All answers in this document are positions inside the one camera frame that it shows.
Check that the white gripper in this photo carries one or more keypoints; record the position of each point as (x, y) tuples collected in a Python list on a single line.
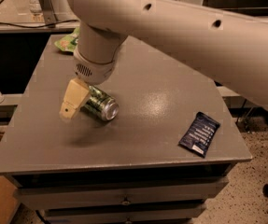
[(93, 70)]

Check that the green soda can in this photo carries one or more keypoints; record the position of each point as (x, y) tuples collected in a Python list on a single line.
[(102, 105)]

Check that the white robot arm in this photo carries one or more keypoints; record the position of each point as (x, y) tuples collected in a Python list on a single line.
[(230, 48)]

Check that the green snack bag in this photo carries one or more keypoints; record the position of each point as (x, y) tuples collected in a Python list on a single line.
[(69, 42)]

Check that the grey drawer cabinet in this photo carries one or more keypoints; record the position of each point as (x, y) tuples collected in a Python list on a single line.
[(168, 150)]

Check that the upper grey drawer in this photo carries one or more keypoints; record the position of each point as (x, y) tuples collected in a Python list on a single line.
[(135, 193)]

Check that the grey drawer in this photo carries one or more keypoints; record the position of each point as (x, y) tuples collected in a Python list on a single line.
[(135, 193), (130, 214)]

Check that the dark blue snack packet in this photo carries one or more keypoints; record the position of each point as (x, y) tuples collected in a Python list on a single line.
[(198, 137)]

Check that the lower grey drawer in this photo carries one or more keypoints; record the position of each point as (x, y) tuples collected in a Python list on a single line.
[(130, 214)]

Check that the left metal bracket post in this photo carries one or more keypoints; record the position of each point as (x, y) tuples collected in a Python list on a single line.
[(48, 13)]

